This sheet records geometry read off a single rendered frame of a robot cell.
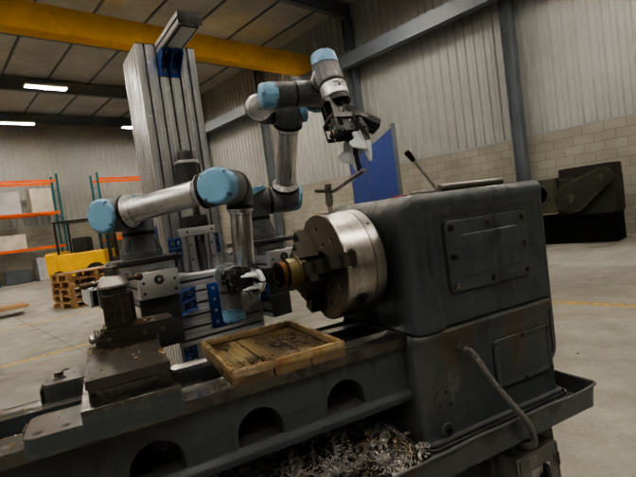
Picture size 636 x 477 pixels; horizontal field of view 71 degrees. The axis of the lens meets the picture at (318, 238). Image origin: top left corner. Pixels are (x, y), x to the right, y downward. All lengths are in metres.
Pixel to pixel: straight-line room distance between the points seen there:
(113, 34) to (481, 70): 9.00
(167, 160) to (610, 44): 10.45
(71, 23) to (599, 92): 11.61
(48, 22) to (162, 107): 10.26
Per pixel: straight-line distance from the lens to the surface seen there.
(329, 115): 1.22
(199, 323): 1.80
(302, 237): 1.35
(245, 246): 1.56
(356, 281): 1.20
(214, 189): 1.42
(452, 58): 13.02
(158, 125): 2.02
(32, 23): 12.14
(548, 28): 12.03
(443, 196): 1.31
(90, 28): 12.47
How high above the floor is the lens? 1.23
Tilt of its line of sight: 3 degrees down
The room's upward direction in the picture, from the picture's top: 8 degrees counter-clockwise
